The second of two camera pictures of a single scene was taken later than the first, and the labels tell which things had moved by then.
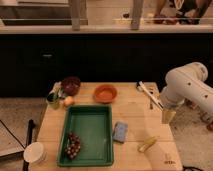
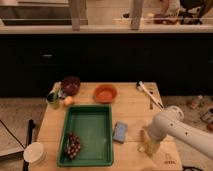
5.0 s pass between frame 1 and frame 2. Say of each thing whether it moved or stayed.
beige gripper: moved
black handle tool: stayed
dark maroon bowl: stayed
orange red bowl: stayed
